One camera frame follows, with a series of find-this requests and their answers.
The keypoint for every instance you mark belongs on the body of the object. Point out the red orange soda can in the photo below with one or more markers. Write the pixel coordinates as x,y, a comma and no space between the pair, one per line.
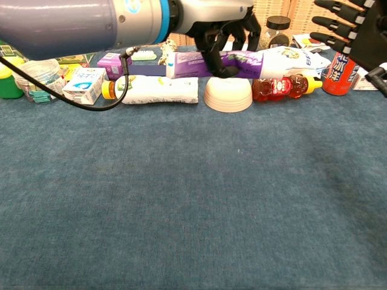
338,78

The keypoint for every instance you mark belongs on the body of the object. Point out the beige bowl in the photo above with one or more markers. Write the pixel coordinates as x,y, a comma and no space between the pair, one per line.
228,96

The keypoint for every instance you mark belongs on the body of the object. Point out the small purple box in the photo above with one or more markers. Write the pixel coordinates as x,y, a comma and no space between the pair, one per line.
109,63

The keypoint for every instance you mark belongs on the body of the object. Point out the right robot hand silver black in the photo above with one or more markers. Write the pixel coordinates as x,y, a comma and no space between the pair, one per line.
372,36

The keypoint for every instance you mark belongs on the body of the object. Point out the green container yellow lid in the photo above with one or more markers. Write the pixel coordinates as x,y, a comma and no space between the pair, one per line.
9,87

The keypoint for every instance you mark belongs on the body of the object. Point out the glass jar black lid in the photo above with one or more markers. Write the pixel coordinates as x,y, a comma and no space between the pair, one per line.
275,34

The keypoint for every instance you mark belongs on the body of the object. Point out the purple white toothpaste tube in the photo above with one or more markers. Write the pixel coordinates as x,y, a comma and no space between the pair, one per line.
187,65

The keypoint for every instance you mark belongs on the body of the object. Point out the clear tub of clips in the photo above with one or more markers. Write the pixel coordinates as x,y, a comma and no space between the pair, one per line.
45,72

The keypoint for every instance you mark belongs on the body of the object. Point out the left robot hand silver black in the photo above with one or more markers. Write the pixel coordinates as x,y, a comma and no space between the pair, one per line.
211,12

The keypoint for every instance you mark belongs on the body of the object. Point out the small white purple carton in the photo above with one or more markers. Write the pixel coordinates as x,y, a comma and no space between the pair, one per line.
362,84

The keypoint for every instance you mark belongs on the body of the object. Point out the bamboo folding screen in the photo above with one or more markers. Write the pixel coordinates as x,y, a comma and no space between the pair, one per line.
272,7

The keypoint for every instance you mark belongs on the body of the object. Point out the left robot arm grey-blue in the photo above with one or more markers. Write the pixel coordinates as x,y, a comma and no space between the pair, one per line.
75,25

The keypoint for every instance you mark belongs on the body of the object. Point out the amber bear honey bottle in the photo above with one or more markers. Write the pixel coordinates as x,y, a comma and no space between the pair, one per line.
281,89

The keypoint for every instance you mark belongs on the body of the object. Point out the white blue milk carton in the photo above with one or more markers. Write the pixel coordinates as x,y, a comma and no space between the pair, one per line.
84,87

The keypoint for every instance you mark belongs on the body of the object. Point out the razor blister pack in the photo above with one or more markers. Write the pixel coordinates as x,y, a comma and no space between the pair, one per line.
71,70

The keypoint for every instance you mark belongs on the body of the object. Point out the clear box green sachets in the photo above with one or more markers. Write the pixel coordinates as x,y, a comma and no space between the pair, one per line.
6,49

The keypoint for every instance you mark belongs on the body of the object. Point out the white candy bag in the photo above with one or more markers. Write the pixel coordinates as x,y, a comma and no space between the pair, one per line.
302,57

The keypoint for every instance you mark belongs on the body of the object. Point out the blue felt table cloth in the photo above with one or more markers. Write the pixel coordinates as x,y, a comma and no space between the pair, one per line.
181,196

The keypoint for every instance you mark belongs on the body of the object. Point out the mint green brush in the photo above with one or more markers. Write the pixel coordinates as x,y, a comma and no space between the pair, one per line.
145,55

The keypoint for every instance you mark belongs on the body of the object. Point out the white snack packet red yellow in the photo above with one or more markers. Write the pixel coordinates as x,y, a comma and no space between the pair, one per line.
302,40

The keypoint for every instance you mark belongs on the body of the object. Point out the white drink bottle yellow cap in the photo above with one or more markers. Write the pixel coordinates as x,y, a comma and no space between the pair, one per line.
157,90

